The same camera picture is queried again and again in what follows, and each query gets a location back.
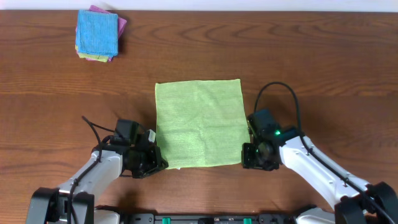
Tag folded blue cloth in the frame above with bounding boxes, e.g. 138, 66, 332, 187
75, 9, 119, 58

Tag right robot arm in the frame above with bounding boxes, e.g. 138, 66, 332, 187
242, 121, 397, 223

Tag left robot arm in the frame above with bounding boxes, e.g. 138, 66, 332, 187
26, 129, 168, 224

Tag green microfiber cloth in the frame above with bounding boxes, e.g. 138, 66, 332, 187
155, 79, 250, 169

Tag folded light green cloth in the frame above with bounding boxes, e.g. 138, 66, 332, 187
75, 45, 111, 62

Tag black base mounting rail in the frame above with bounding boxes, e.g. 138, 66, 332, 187
93, 205, 318, 224

